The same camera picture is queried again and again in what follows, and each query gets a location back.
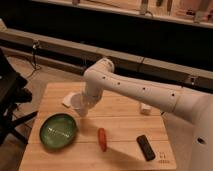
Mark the green ceramic bowl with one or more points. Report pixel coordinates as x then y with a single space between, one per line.
58 131

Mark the white box under arm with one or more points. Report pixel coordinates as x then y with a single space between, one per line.
145 109

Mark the black rectangular block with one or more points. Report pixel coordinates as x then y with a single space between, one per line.
145 147

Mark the white ceramic cup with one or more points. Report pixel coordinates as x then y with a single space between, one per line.
79 104

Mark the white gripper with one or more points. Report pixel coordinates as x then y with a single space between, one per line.
89 101

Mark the wooden cutting board table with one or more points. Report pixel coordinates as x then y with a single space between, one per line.
123 124

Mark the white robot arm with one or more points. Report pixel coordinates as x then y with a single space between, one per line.
191 105

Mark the white rectangular sponge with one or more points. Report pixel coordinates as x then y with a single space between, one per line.
67 100

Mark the black office chair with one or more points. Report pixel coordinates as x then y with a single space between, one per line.
12 91

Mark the red chili pepper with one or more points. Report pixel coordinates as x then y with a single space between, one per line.
102 139

